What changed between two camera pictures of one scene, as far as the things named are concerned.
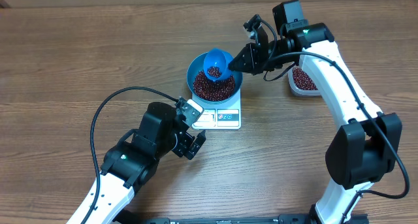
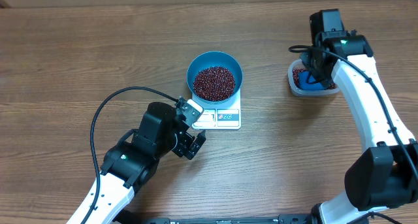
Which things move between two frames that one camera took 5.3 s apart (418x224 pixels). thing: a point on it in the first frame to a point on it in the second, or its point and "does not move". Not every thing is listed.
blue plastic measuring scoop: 216,64 to 306,81
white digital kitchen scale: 226,115 does not move
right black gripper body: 262,57 to 318,69
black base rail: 129,218 does not move
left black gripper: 183,145 does not move
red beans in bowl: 219,90 does not move
